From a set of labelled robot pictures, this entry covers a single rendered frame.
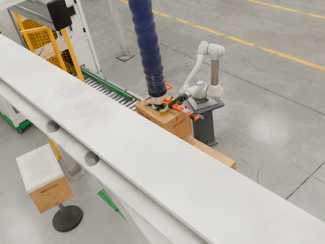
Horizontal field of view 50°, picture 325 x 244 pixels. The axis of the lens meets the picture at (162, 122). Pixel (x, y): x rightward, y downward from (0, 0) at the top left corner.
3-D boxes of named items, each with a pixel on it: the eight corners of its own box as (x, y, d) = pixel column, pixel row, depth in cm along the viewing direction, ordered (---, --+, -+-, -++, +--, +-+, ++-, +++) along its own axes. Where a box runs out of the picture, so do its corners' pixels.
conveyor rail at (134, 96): (83, 76, 655) (81, 67, 643) (86, 74, 657) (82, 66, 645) (168, 123, 509) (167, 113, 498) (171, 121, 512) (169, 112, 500)
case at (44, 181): (29, 180, 433) (15, 158, 408) (59, 165, 445) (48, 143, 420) (40, 214, 390) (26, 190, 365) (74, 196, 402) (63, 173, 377)
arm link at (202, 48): (195, 52, 426) (206, 53, 421) (199, 38, 428) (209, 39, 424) (198, 56, 438) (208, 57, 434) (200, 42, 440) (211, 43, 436)
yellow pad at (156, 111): (142, 106, 439) (142, 103, 436) (149, 102, 443) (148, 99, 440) (161, 116, 417) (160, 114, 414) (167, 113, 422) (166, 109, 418)
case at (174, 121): (140, 128, 470) (134, 104, 445) (163, 113, 487) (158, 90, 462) (169, 148, 431) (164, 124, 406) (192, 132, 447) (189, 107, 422)
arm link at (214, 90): (209, 92, 479) (224, 95, 471) (205, 99, 467) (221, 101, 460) (210, 40, 430) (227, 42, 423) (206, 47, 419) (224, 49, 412)
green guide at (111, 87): (77, 71, 641) (76, 67, 636) (82, 68, 646) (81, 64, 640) (131, 101, 541) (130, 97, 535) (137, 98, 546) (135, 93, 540)
